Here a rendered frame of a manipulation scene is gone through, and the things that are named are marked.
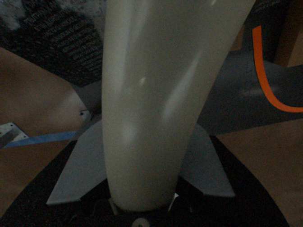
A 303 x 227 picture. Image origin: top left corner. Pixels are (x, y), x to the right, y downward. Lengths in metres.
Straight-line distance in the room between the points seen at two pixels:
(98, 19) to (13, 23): 0.12
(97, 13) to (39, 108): 1.28
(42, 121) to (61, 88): 0.44
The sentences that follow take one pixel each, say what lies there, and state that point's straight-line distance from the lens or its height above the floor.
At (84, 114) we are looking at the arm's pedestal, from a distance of 1.28.
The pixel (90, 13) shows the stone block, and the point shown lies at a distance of 0.27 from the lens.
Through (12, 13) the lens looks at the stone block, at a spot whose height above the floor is 0.73.
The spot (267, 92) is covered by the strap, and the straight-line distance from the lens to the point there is 1.35.
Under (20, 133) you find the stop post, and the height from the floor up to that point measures 0.01.
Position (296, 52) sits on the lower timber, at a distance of 1.16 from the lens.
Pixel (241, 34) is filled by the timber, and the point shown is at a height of 0.14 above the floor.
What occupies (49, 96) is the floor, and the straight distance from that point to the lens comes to 1.35.
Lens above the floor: 0.95
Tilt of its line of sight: 56 degrees down
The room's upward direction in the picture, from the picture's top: 179 degrees counter-clockwise
